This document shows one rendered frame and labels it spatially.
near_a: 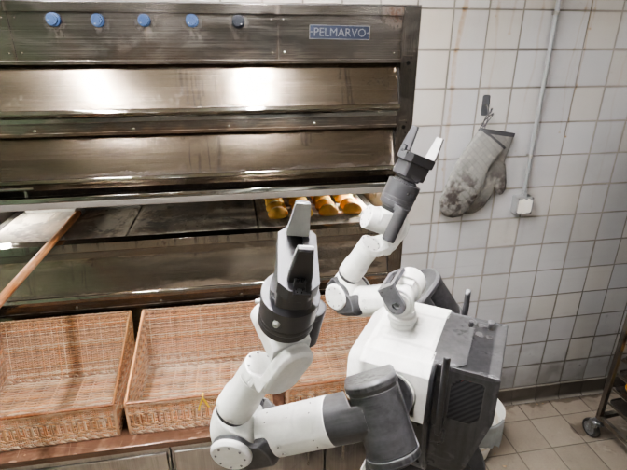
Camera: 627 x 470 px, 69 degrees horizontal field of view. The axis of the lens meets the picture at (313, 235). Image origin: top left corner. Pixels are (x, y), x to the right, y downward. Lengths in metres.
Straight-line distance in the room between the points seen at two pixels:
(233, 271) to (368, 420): 1.41
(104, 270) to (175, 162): 0.59
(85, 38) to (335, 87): 0.95
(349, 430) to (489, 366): 0.30
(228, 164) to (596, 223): 1.87
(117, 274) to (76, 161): 0.51
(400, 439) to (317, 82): 1.46
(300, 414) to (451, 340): 0.34
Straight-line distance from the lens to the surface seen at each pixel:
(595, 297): 2.99
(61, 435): 2.07
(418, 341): 0.98
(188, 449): 2.00
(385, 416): 0.83
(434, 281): 1.17
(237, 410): 0.87
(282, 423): 0.90
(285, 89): 1.93
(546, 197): 2.51
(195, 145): 1.98
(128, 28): 1.97
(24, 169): 2.12
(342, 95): 1.97
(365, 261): 1.30
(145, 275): 2.18
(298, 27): 1.95
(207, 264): 2.14
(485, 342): 1.02
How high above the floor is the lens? 1.95
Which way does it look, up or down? 22 degrees down
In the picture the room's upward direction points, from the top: straight up
